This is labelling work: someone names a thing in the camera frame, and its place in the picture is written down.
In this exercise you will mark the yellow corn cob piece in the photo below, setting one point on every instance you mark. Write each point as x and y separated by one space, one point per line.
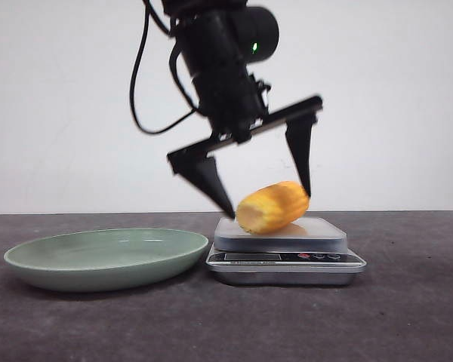
272 208

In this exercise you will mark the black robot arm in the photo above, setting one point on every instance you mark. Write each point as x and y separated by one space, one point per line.
217 40

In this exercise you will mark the silver digital kitchen scale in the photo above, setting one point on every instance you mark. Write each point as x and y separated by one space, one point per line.
308 251

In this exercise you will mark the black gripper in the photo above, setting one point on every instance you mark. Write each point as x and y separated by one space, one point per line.
235 108

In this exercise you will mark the green shallow plate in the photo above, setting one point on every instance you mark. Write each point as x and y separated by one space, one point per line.
105 260

